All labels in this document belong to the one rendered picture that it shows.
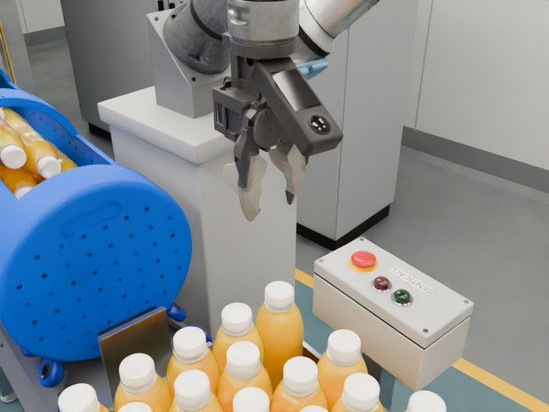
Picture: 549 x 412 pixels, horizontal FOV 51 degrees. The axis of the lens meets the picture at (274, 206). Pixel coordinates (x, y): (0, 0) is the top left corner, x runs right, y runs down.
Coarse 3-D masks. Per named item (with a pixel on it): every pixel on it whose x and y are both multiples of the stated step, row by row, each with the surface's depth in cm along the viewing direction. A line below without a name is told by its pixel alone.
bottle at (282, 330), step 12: (264, 300) 78; (264, 312) 77; (276, 312) 76; (288, 312) 77; (300, 312) 79; (264, 324) 77; (276, 324) 76; (288, 324) 77; (300, 324) 78; (264, 336) 78; (276, 336) 77; (288, 336) 77; (300, 336) 79; (264, 348) 78; (276, 348) 78; (288, 348) 78; (300, 348) 80; (276, 360) 79; (276, 372) 80; (276, 384) 81
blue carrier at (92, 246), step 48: (0, 96) 101; (0, 192) 77; (48, 192) 73; (96, 192) 73; (144, 192) 78; (0, 240) 72; (48, 240) 72; (96, 240) 76; (144, 240) 81; (0, 288) 70; (48, 288) 74; (96, 288) 79; (144, 288) 85; (48, 336) 77; (96, 336) 83
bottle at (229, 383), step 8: (224, 368) 70; (264, 368) 69; (224, 376) 68; (232, 376) 67; (240, 376) 66; (248, 376) 66; (256, 376) 67; (264, 376) 68; (224, 384) 68; (232, 384) 67; (240, 384) 67; (248, 384) 67; (256, 384) 67; (264, 384) 68; (216, 392) 70; (224, 392) 68; (232, 392) 67; (272, 392) 70; (224, 400) 68; (232, 400) 67; (224, 408) 68; (232, 408) 67
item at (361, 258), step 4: (356, 252) 81; (360, 252) 81; (364, 252) 81; (368, 252) 81; (352, 256) 81; (356, 256) 80; (360, 256) 80; (364, 256) 80; (368, 256) 80; (372, 256) 80; (352, 260) 80; (356, 260) 80; (360, 260) 80; (364, 260) 80; (368, 260) 80; (372, 260) 80; (376, 260) 80; (356, 264) 79; (360, 264) 79; (364, 264) 79; (368, 264) 79; (372, 264) 79
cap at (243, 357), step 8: (240, 344) 68; (248, 344) 68; (232, 352) 67; (240, 352) 67; (248, 352) 67; (256, 352) 67; (232, 360) 66; (240, 360) 66; (248, 360) 66; (256, 360) 66; (232, 368) 66; (240, 368) 66; (248, 368) 66; (256, 368) 67
